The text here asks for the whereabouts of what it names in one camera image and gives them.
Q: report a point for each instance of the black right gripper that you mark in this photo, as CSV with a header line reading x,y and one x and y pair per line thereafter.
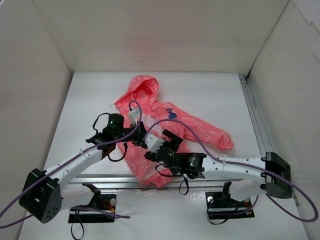
x,y
173,140

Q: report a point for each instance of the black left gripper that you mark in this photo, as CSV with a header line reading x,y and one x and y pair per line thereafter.
x,y
140,132

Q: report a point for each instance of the pink hooded printed jacket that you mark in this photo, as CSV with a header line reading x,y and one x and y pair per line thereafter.
x,y
144,89

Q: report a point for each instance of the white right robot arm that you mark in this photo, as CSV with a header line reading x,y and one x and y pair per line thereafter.
x,y
246,177

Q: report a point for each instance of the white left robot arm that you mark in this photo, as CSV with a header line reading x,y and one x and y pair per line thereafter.
x,y
45,192

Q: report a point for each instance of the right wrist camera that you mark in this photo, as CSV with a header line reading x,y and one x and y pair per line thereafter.
x,y
153,143

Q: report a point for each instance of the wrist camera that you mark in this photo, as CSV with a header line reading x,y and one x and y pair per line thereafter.
x,y
153,143
134,116

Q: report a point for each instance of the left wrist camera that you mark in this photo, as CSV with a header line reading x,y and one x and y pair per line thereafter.
x,y
134,116

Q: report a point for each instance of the front aluminium rail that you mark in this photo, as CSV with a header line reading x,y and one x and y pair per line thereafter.
x,y
130,182

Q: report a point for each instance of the aluminium rail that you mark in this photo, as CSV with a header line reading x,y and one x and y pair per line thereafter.
x,y
130,182
260,120

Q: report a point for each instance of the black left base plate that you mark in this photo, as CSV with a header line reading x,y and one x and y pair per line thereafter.
x,y
107,203

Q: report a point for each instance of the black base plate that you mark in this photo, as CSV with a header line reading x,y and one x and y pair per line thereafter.
x,y
107,203
220,210

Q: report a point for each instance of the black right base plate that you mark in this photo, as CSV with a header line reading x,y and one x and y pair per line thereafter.
x,y
220,210

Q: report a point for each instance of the right side aluminium rail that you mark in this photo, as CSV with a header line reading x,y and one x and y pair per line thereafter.
x,y
260,120

